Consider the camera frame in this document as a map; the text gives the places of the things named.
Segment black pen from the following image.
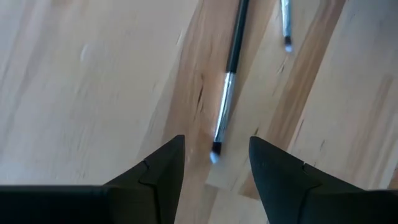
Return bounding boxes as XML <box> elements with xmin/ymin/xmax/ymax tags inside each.
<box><xmin>210</xmin><ymin>0</ymin><xmax>251</xmax><ymax>165</ymax></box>

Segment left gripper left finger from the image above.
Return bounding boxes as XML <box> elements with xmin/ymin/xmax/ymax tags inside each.
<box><xmin>104</xmin><ymin>134</ymin><xmax>187</xmax><ymax>224</ymax></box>

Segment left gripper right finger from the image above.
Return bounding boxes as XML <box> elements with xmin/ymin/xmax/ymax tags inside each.
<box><xmin>248</xmin><ymin>136</ymin><xmax>366</xmax><ymax>224</ymax></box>

